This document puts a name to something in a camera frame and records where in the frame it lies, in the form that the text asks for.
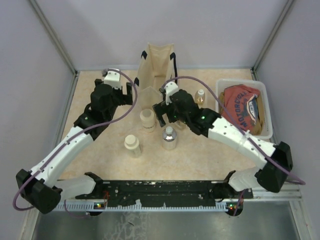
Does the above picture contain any cream lotion bottle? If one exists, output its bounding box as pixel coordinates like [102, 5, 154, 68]
[139, 108, 156, 133]

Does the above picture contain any silver bottle white cap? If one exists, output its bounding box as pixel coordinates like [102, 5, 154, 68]
[162, 126, 178, 150]

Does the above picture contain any cream canvas tote bag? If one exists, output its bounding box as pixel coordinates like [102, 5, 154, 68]
[134, 43, 178, 104]

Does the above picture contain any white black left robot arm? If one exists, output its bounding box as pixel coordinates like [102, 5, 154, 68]
[12, 79, 138, 214]

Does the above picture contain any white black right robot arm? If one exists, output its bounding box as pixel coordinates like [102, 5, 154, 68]
[153, 89, 293, 198]

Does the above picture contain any orange printed t-shirt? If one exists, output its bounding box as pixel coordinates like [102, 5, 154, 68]
[221, 84, 263, 135]

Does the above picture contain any white plastic basket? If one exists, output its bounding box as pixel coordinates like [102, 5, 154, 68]
[215, 78, 273, 140]

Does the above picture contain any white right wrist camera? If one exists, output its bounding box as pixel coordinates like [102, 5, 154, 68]
[159, 81, 179, 105]

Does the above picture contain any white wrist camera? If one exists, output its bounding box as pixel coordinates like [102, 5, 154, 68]
[102, 68, 122, 89]
[159, 81, 179, 105]

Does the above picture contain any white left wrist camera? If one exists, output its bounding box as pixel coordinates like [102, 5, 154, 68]
[102, 68, 122, 89]

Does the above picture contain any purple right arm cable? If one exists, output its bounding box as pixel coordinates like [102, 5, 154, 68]
[161, 76, 306, 217]

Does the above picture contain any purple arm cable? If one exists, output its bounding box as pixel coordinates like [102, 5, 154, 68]
[161, 76, 306, 217]
[12, 68, 139, 220]

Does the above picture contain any aluminium frame rail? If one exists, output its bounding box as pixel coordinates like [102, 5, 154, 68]
[28, 0, 79, 76]

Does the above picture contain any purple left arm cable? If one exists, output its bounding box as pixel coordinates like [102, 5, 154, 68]
[12, 68, 139, 220]

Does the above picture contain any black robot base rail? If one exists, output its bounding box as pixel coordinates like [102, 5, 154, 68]
[75, 180, 241, 207]

